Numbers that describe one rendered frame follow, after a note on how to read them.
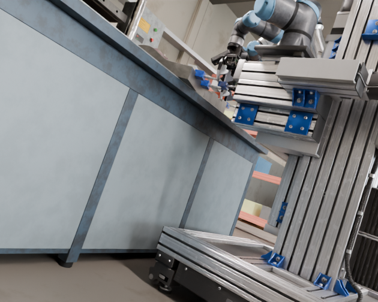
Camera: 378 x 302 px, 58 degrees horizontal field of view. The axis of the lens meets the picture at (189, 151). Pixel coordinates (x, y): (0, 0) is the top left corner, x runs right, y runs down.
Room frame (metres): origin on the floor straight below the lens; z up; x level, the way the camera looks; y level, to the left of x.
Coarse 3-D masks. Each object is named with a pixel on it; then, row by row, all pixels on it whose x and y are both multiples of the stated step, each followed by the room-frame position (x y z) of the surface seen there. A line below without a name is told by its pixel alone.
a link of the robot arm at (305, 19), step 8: (296, 8) 1.28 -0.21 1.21; (304, 8) 1.29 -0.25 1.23; (312, 8) 1.29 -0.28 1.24; (296, 16) 1.28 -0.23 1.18; (304, 16) 1.29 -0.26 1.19; (312, 16) 1.29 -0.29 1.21; (288, 24) 1.30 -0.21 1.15; (296, 24) 1.30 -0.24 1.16; (304, 24) 1.29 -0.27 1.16; (312, 24) 1.30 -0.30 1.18; (312, 32) 1.31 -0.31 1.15
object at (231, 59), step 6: (228, 48) 1.69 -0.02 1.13; (234, 48) 1.66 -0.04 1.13; (240, 48) 1.64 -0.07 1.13; (228, 54) 1.65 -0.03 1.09; (234, 54) 1.65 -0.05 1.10; (240, 54) 1.65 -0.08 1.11; (228, 60) 1.65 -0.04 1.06; (234, 60) 1.64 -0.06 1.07; (228, 66) 1.67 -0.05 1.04; (234, 66) 1.65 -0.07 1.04
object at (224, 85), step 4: (212, 80) 1.66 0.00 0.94; (216, 80) 1.65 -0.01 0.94; (220, 80) 1.66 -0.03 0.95; (212, 84) 1.66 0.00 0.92; (216, 84) 1.65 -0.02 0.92; (220, 84) 1.64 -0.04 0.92; (224, 84) 1.63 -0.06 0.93; (228, 84) 1.65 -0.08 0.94; (212, 88) 1.66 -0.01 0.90; (224, 88) 1.65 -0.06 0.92; (228, 88) 1.66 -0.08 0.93
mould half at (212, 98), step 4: (208, 92) 1.64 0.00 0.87; (204, 96) 1.62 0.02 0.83; (208, 96) 1.65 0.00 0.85; (212, 96) 1.68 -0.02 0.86; (216, 96) 1.70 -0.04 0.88; (208, 100) 1.66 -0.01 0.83; (212, 100) 1.69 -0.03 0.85; (216, 100) 1.71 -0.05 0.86; (212, 104) 1.70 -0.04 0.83; (216, 104) 1.72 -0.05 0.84; (220, 104) 1.76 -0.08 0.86; (224, 104) 1.79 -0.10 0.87; (220, 108) 1.77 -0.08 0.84; (224, 108) 1.80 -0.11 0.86
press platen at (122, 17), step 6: (96, 0) 1.92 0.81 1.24; (102, 0) 1.94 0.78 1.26; (108, 0) 1.97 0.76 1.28; (102, 6) 1.98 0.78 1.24; (108, 6) 1.98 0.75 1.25; (114, 6) 2.01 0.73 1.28; (114, 12) 2.03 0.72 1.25; (120, 12) 2.06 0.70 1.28; (120, 18) 2.07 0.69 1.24; (126, 18) 2.11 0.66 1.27
